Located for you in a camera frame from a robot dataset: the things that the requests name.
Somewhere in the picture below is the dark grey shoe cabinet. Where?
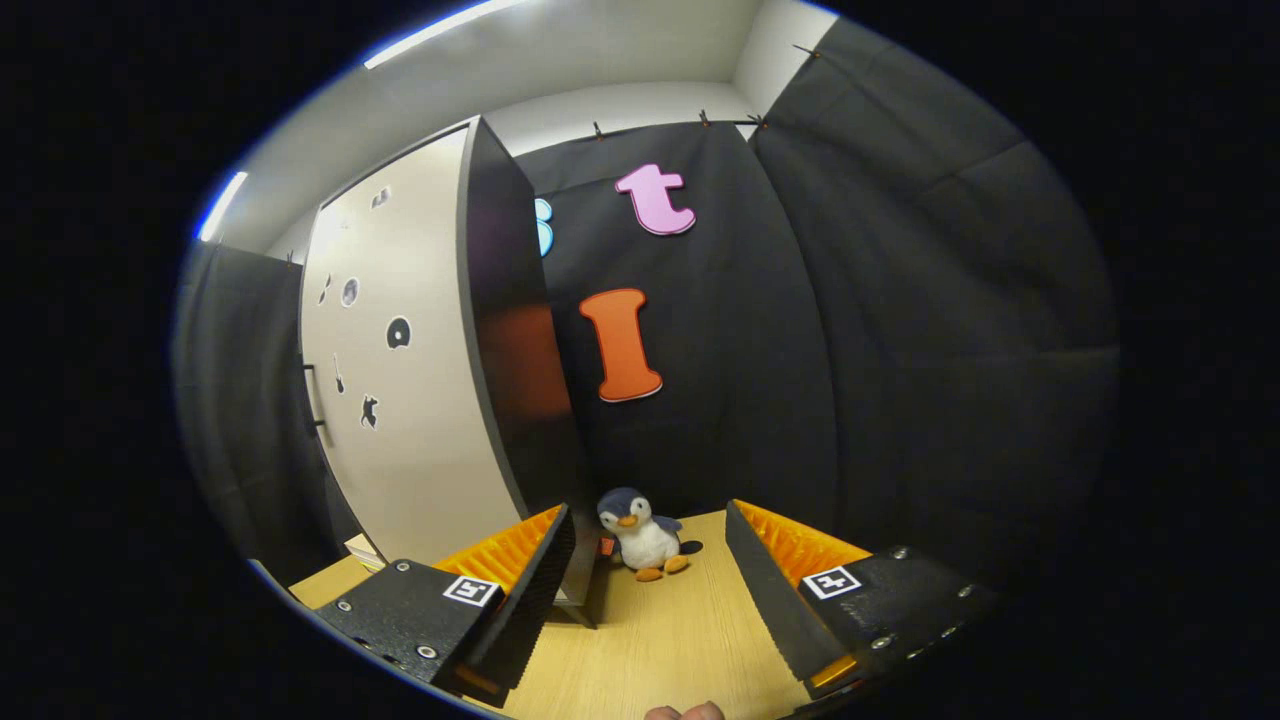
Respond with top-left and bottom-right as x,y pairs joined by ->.
300,115 -> 601,631

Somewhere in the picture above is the black backdrop cloth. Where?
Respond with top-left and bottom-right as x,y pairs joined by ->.
172,15 -> 1119,601

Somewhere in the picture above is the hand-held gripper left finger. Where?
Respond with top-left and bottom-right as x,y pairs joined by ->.
315,503 -> 578,701

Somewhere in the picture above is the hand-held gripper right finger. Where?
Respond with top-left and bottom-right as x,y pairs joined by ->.
725,498 -> 1001,696

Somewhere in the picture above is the row of black cloth clips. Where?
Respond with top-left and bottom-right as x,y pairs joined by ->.
590,42 -> 823,139

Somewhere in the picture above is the ceiling strip light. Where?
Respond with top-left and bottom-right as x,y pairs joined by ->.
197,170 -> 249,243

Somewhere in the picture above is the penguin plush toy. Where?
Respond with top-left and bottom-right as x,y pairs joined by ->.
597,487 -> 693,583

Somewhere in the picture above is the ceiling light panel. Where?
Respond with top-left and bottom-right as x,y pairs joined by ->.
362,0 -> 526,71

